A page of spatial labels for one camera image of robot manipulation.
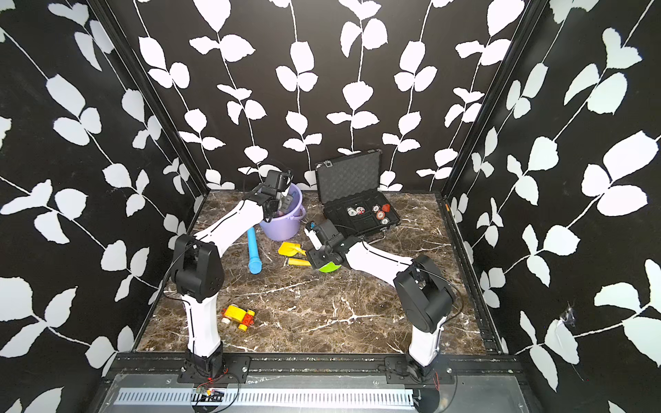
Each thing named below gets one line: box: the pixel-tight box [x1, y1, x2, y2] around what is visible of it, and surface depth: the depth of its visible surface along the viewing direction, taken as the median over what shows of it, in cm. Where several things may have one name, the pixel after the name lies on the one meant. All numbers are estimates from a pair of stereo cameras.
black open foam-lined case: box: [315, 148, 402, 237], surface depth 112 cm
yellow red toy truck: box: [220, 303, 256, 332], surface depth 82 cm
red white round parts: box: [346, 203, 391, 226], surface depth 114 cm
